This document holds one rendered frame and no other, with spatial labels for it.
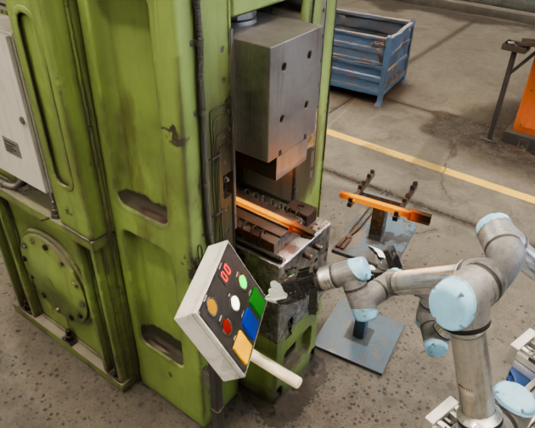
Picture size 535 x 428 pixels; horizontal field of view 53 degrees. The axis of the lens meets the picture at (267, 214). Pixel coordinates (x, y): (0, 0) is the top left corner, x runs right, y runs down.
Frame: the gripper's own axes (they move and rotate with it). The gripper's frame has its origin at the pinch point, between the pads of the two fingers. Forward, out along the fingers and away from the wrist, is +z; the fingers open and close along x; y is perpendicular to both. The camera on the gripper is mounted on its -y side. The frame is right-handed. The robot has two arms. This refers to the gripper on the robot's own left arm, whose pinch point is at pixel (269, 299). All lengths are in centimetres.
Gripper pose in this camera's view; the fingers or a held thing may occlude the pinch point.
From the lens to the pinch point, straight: 180.1
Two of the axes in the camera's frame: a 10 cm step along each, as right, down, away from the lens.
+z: -8.6, 3.0, 4.2
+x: -2.0, 5.6, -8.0
